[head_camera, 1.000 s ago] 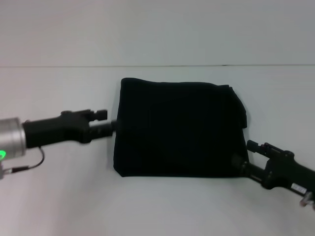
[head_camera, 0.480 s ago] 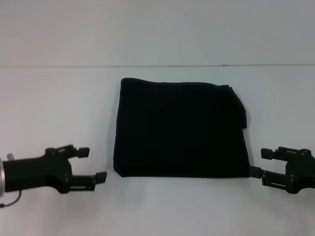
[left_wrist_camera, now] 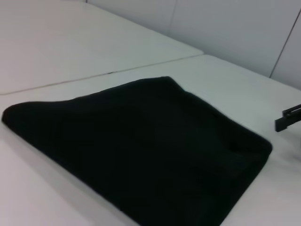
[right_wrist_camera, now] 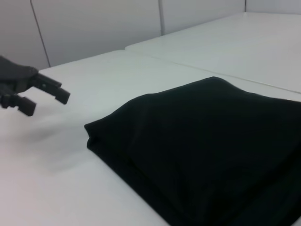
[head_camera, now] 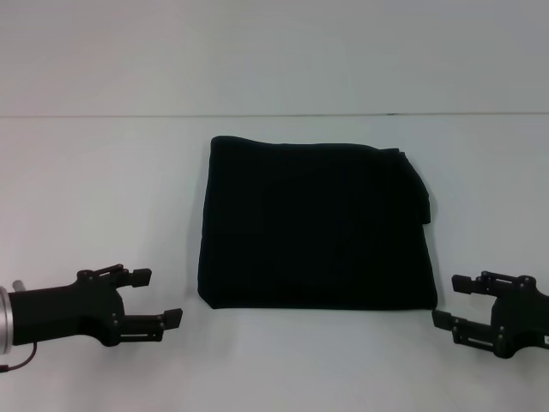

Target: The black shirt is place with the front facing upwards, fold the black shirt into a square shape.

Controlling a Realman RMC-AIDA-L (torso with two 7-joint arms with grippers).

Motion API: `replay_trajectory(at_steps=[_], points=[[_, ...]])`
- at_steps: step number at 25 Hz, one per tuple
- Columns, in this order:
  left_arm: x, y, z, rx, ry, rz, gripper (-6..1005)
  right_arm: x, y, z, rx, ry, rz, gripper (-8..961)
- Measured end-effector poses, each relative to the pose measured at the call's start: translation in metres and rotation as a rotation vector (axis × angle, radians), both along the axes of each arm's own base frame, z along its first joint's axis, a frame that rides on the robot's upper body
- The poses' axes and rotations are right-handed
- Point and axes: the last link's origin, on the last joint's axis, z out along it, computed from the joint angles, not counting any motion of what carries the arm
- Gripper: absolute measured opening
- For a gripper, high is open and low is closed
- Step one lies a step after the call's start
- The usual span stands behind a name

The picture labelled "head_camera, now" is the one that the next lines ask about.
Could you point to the black shirt with FREE print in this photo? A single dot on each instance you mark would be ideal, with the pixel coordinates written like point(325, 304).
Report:
point(313, 223)

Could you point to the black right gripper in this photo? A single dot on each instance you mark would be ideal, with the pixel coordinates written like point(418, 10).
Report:
point(523, 319)

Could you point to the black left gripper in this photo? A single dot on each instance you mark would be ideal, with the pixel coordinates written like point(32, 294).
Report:
point(64, 311)

